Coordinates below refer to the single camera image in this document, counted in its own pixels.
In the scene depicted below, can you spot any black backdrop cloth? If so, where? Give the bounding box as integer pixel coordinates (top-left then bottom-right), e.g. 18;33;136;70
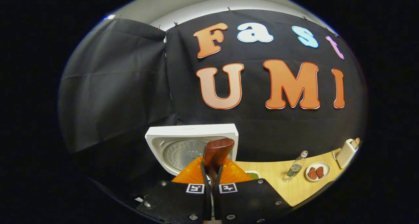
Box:
58;9;367;185

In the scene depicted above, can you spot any clear plastic water bottle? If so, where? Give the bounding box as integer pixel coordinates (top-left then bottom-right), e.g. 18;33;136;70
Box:
283;150;308;182

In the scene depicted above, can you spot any white rice cooker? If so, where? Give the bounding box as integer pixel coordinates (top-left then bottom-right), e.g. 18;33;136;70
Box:
145;124;239;176

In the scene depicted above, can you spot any white round plate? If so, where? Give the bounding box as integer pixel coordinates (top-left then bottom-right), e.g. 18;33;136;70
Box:
305;162;331;182

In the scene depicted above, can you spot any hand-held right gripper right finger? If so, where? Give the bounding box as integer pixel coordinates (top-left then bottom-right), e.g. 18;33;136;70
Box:
213;155;292;222

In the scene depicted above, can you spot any row of small cloth clips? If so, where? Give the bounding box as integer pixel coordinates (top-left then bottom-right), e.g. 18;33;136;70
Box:
115;7;339;36

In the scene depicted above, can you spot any white toaster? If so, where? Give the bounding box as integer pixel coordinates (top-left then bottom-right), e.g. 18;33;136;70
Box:
336;138;359;169

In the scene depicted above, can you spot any brown wooden spoon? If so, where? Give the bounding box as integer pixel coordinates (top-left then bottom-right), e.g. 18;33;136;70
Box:
202;138;235;188

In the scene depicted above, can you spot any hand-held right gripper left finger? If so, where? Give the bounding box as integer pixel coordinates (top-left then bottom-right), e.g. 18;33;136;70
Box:
136;155;211;222

